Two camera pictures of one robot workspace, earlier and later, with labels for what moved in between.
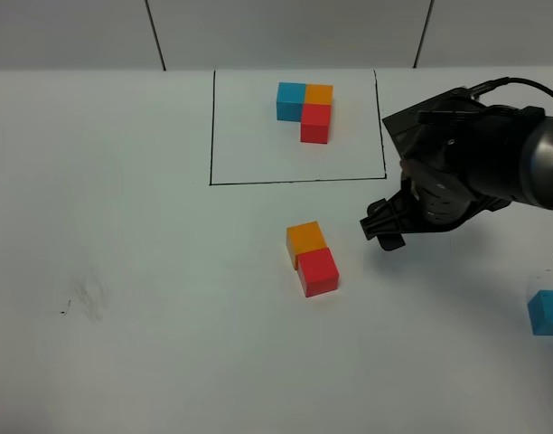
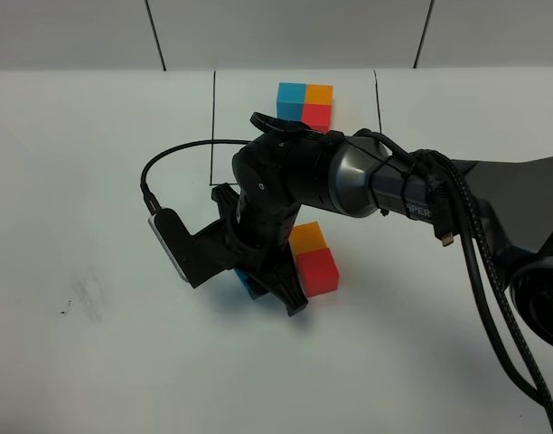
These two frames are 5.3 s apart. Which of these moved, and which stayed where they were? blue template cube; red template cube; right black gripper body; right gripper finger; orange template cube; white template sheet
Moved: right gripper finger; right black gripper body
Stayed: white template sheet; blue template cube; red template cube; orange template cube
